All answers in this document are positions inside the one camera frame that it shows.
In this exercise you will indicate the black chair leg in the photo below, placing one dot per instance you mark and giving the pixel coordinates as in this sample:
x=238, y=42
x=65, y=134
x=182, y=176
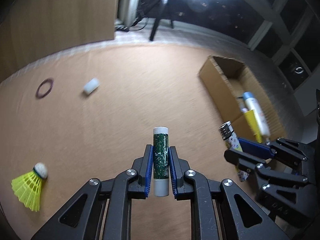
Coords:
x=157, y=22

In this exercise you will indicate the black power strip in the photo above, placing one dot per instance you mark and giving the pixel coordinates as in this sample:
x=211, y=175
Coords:
x=122, y=28

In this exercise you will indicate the white lotion bottle blue cap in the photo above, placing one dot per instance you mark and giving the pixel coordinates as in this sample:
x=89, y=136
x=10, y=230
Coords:
x=257, y=112

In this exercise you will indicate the cardboard box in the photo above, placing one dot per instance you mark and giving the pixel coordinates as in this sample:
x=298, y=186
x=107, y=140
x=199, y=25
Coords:
x=220, y=82

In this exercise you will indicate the yellow plastic shuttlecock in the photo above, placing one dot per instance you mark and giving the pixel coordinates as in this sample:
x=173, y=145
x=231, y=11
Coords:
x=27, y=187

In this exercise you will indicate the green lip balm tube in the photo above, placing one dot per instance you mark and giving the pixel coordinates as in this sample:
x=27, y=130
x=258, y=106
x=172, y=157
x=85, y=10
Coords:
x=161, y=152

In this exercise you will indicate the yellow and grey card package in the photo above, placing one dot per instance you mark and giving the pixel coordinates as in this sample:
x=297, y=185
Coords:
x=252, y=122

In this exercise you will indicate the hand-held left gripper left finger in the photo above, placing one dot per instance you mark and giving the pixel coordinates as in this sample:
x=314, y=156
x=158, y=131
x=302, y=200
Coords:
x=148, y=170

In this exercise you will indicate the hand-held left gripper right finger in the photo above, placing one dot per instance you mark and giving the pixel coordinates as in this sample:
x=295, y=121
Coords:
x=173, y=172

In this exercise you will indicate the brown rubber bands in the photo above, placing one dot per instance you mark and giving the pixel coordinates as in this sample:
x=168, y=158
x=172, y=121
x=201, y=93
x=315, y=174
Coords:
x=37, y=92

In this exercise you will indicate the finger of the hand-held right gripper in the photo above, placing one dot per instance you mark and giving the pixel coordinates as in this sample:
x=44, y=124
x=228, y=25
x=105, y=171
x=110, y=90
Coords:
x=252, y=147
x=237, y=158

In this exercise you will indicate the patterned small cylinder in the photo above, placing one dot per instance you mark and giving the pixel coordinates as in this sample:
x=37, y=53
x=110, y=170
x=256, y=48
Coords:
x=228, y=135

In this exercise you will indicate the light laminate wooden board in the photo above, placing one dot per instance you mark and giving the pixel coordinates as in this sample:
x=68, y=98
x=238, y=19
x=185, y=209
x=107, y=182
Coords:
x=62, y=15

